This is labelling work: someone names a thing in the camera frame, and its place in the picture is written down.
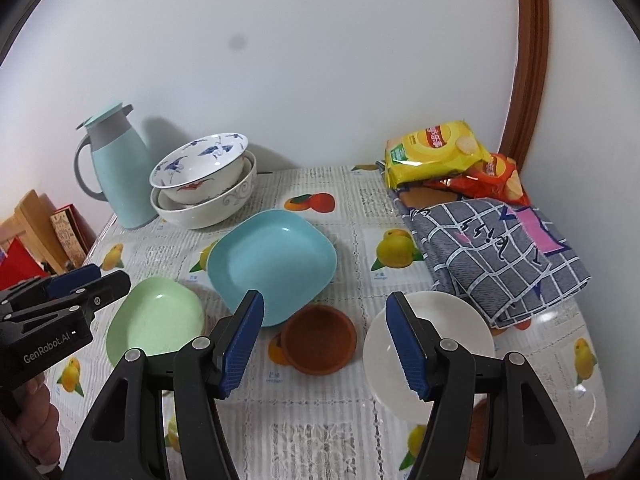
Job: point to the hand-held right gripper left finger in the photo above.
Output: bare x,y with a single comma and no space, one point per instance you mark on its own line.
240,355

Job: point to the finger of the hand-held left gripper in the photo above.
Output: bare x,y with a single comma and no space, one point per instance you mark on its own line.
105,290
75,279

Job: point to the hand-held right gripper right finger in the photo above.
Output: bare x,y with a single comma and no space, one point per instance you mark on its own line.
407,350

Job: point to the light green plate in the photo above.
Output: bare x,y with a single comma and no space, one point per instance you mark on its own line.
155,320

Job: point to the small brown bowl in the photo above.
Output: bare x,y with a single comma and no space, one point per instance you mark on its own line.
317,337

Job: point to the light blue square plate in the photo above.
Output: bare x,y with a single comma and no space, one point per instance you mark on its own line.
270,260

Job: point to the person's left hand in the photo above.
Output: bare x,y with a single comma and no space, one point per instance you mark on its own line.
40,420

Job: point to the brown patterned box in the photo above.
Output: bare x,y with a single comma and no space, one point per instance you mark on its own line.
70,235

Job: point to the red object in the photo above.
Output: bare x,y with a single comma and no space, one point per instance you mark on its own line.
20,270

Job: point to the fruit print tablecloth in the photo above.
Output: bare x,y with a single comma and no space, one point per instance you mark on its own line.
310,400

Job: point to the light blue thermos jug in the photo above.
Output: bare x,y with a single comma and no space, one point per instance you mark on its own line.
120,180

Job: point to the grey checkered cloth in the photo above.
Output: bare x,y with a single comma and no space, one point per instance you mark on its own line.
490,260

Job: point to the large grey swirl bowl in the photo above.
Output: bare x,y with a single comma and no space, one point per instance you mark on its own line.
210,212

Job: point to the brown packet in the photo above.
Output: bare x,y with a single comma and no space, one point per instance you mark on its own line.
422,196

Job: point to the blue patterned porcelain bowl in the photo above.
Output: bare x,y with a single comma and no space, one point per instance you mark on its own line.
200,160

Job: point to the red chip bag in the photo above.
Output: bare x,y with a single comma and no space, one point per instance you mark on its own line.
495,180

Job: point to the yellow chip bag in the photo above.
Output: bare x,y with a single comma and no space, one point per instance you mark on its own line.
435,155

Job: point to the brown wooden door frame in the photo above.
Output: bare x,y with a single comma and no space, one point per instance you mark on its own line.
530,60

